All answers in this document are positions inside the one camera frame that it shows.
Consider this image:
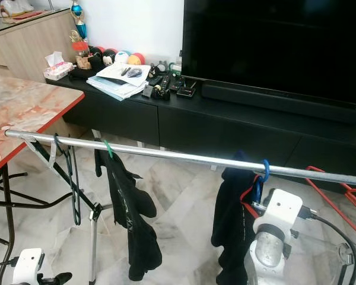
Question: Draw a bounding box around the blue plastic hanger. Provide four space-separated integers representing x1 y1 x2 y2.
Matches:
252 157 271 205

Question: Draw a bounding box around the navy shirt red collar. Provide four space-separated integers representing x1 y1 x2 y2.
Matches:
211 151 262 285

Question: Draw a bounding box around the red hanger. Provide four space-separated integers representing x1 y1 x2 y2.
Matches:
304 165 356 221

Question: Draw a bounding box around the green hanger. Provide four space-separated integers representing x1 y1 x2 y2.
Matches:
102 138 115 158

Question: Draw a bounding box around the black shirt green print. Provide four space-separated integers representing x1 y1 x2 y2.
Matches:
95 145 164 281

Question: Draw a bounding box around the black soundbar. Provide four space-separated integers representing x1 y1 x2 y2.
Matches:
202 80 356 124

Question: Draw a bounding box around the marble folding table red edge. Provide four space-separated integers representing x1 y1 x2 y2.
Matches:
0 74 85 262

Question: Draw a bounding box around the black tape dispenser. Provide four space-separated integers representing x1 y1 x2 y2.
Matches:
151 80 171 100

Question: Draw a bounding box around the black flat television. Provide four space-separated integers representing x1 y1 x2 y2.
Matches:
181 0 356 102

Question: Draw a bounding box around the white paper stack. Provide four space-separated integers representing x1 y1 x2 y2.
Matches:
86 62 152 100

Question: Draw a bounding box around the orange toy ball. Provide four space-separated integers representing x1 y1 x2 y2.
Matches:
129 52 146 66

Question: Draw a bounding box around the light wooden sideboard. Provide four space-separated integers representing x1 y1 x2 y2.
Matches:
0 9 81 81

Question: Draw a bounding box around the pink white tissue box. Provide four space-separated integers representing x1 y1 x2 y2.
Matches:
43 51 75 81

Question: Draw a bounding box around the white round toy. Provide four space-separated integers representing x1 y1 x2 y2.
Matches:
115 50 131 64

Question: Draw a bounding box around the red lid jar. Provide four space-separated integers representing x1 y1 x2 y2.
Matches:
72 40 93 69

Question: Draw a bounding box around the blue gold trophy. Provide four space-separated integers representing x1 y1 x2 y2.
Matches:
70 0 88 41

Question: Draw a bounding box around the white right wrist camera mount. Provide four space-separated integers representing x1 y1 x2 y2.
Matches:
255 189 309 235

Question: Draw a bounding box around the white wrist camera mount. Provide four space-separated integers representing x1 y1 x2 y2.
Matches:
255 189 309 235
14 248 45 285

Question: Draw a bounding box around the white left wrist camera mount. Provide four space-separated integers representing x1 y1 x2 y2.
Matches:
14 248 45 285

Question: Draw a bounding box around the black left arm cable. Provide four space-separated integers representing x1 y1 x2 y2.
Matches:
0 256 20 274

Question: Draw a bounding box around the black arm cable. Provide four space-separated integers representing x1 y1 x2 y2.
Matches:
303 205 356 285
0 256 20 274

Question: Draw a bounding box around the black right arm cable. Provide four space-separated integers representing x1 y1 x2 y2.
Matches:
303 205 356 285

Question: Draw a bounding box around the black wire hanger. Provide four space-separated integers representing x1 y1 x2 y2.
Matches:
53 134 82 226

